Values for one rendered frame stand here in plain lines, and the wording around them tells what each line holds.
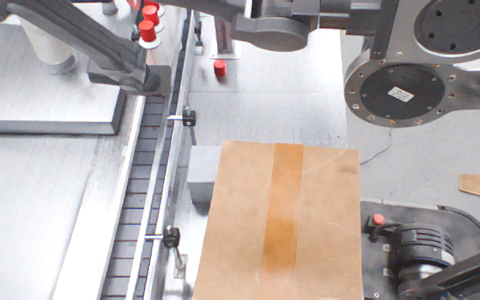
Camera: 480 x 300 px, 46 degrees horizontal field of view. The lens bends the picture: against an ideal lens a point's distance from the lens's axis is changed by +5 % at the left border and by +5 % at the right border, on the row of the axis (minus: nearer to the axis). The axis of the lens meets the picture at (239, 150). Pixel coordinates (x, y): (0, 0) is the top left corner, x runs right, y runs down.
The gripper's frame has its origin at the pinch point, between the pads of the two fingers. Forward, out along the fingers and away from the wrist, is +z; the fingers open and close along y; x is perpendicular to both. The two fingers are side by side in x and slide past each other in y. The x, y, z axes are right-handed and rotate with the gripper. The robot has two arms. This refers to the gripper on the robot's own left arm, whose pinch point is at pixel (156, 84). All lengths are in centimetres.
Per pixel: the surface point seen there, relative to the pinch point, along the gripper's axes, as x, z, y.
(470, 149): 17, 104, -110
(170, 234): 31.5, -29.7, -8.8
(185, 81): -1.8, 8.6, -5.6
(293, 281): 34, -51, -31
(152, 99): 3.3, 4.4, 2.0
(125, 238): 34.0, -19.5, 2.2
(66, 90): 1.2, 6.4, 24.1
